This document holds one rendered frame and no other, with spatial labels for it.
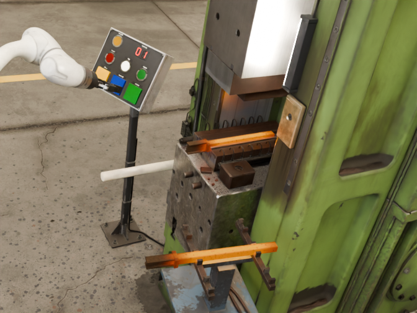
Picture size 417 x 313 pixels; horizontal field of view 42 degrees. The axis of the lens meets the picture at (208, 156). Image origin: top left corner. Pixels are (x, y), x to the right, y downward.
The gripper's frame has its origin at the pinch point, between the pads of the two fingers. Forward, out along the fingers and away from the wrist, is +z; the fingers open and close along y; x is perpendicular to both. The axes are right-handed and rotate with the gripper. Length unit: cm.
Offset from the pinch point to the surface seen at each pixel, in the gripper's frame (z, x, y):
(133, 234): 77, -79, -4
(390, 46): -8, 56, 99
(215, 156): 8, -5, 53
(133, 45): 13.2, 19.6, -11.0
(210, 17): -9, 42, 33
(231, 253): -20, -27, 86
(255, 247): -12, -23, 91
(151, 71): 13.3, 12.9, 4.1
